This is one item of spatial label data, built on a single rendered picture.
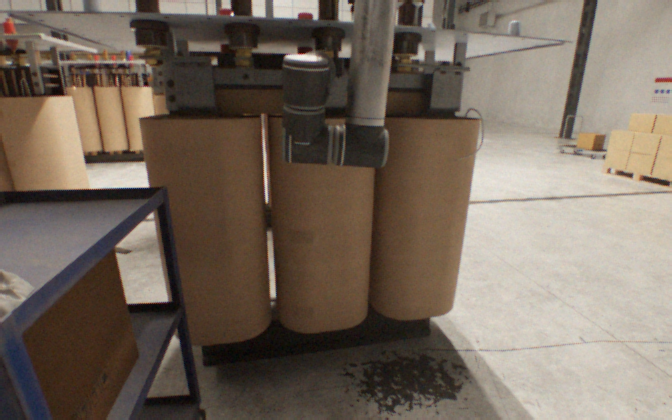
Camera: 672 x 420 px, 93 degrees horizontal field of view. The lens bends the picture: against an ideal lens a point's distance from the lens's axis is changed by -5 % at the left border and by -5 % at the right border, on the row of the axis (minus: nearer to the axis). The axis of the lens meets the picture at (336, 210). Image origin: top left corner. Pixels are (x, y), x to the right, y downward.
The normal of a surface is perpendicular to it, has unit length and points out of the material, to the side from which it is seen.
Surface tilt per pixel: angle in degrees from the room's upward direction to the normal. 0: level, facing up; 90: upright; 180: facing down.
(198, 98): 90
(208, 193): 90
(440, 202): 90
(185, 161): 90
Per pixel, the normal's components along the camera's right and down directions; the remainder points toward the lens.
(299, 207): -0.13, 0.31
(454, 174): 0.21, 0.31
